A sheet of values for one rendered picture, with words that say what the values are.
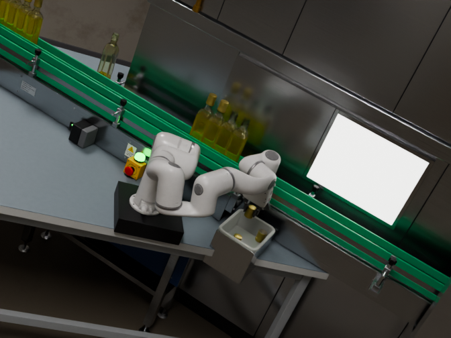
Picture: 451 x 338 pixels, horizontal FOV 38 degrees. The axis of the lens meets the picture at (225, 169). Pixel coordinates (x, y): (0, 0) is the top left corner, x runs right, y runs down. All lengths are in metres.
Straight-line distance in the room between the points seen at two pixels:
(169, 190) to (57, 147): 0.85
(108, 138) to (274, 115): 0.71
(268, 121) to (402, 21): 0.67
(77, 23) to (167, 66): 2.64
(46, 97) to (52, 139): 0.23
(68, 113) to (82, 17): 2.65
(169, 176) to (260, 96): 0.84
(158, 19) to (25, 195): 1.00
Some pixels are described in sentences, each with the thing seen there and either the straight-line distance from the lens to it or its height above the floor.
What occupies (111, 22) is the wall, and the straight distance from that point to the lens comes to 5.55.
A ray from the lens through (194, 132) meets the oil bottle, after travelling 2.78.
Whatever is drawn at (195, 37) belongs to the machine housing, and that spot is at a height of 1.29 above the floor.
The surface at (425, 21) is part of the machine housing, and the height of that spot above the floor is 1.76.
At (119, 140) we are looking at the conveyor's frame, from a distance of 2.84.
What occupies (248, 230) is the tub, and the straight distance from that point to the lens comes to 2.70.
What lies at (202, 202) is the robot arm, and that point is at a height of 1.10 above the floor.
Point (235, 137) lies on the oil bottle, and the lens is 2.70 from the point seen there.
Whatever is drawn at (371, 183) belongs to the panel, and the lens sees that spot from 2.73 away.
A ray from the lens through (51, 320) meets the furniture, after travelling 2.84.
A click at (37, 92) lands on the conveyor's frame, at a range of 3.04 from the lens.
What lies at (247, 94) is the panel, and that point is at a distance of 2.80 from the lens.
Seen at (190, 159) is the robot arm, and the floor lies 1.13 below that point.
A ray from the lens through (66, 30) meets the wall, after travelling 5.59.
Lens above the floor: 2.18
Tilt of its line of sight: 27 degrees down
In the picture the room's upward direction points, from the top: 23 degrees clockwise
